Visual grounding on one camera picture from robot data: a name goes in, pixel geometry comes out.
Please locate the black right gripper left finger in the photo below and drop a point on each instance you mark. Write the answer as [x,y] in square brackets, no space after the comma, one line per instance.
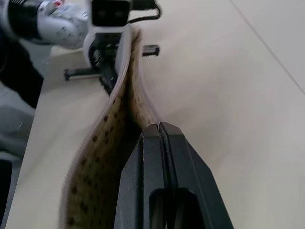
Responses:
[133,181]

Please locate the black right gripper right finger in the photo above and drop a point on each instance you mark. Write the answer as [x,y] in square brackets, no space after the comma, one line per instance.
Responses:
[190,171]

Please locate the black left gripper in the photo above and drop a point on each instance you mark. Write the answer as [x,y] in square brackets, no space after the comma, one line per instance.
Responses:
[104,45]

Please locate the grey plaid pouch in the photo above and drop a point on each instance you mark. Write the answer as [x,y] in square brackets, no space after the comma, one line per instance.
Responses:
[102,155]

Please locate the dark robot torso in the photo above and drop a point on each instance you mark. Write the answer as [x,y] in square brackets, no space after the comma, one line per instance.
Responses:
[19,69]

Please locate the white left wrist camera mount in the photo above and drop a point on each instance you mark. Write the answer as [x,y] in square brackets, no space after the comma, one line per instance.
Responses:
[108,29]

